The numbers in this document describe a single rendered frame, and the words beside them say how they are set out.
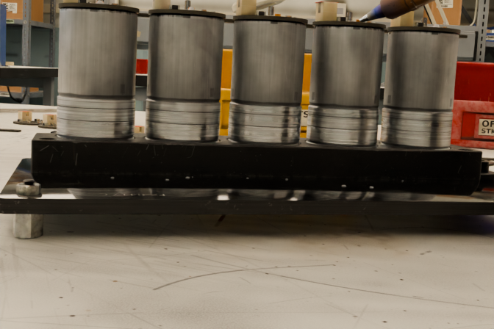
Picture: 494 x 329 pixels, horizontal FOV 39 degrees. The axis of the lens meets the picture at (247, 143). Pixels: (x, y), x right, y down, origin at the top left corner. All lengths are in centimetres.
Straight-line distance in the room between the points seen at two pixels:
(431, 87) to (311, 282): 11
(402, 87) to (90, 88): 10
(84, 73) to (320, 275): 10
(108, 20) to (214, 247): 8
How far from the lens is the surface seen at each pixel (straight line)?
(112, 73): 22
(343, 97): 23
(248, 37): 23
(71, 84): 22
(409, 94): 24
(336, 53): 23
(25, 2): 444
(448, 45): 25
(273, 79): 22
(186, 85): 22
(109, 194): 18
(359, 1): 462
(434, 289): 16
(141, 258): 17
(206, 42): 22
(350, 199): 19
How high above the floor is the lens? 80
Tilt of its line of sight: 6 degrees down
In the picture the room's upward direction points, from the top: 3 degrees clockwise
